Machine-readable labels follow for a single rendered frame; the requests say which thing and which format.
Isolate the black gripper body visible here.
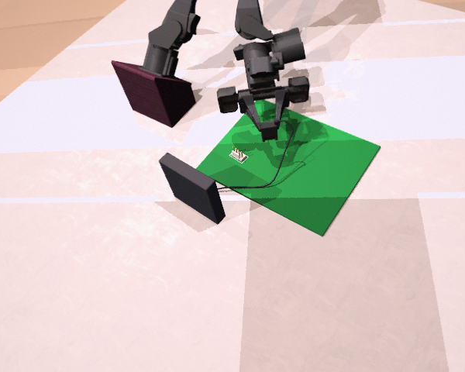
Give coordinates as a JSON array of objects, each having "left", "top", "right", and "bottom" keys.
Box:
[{"left": 217, "top": 63, "right": 310, "bottom": 113}]

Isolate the black cable with plug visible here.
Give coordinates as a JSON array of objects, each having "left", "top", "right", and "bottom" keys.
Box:
[{"left": 218, "top": 119, "right": 294, "bottom": 190}]

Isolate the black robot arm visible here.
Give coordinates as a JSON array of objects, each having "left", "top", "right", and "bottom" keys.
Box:
[{"left": 138, "top": 0, "right": 306, "bottom": 81}]

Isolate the green circuit board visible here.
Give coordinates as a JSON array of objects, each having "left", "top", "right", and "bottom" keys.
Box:
[{"left": 196, "top": 108, "right": 381, "bottom": 237}]

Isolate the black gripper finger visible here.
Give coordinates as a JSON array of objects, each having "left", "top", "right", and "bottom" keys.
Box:
[
  {"left": 275, "top": 89, "right": 290, "bottom": 129},
  {"left": 238, "top": 94, "right": 261, "bottom": 132}
]

